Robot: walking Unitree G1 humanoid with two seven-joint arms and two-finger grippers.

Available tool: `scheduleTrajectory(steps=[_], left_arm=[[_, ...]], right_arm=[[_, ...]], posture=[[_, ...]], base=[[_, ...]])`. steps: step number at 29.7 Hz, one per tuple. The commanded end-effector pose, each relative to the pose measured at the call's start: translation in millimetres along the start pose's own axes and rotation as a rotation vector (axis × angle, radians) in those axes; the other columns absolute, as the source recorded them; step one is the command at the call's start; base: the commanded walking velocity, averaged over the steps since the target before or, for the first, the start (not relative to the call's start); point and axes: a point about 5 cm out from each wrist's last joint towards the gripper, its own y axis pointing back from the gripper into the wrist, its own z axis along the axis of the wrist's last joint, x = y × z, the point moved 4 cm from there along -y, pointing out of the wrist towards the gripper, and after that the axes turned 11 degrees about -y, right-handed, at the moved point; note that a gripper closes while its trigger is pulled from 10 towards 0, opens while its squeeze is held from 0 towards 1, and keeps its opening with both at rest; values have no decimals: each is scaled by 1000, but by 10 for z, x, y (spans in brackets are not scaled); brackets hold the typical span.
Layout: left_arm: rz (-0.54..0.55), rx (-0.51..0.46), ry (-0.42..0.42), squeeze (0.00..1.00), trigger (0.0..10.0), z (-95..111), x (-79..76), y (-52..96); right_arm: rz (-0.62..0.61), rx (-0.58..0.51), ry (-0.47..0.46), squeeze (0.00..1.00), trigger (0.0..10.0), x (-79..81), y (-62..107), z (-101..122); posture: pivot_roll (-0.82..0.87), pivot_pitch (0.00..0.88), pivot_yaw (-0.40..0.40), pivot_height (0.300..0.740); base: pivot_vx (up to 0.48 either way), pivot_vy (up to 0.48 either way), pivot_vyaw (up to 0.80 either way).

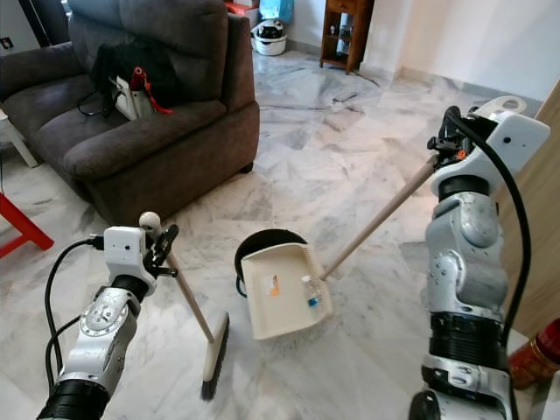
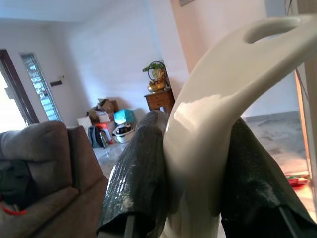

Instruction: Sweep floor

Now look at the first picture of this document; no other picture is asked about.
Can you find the clear plastic bottle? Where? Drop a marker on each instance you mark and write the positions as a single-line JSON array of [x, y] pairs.
[[312, 290]]

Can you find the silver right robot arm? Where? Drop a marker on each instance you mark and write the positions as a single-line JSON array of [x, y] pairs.
[[468, 254]]

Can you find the white side table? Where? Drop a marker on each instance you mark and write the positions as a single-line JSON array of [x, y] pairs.
[[17, 140]]

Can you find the dark grey fabric sofa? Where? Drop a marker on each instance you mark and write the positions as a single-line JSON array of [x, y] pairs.
[[166, 140]]

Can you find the red stool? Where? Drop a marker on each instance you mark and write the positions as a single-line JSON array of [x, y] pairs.
[[22, 223]]

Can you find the small wooden cabinet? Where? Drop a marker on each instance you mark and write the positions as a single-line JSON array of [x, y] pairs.
[[346, 31]]

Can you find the white round appliance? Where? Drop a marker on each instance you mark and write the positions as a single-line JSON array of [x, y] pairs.
[[268, 37]]

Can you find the blue box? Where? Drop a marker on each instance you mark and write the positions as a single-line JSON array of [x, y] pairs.
[[276, 7]]

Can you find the red cylinder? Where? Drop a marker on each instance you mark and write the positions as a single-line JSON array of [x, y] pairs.
[[538, 354]]

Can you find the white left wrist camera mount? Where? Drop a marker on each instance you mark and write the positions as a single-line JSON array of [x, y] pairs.
[[124, 249]]

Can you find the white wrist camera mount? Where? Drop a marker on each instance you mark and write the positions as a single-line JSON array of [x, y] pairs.
[[516, 140], [124, 249]]

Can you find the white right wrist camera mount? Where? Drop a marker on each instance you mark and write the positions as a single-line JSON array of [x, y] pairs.
[[516, 140]]

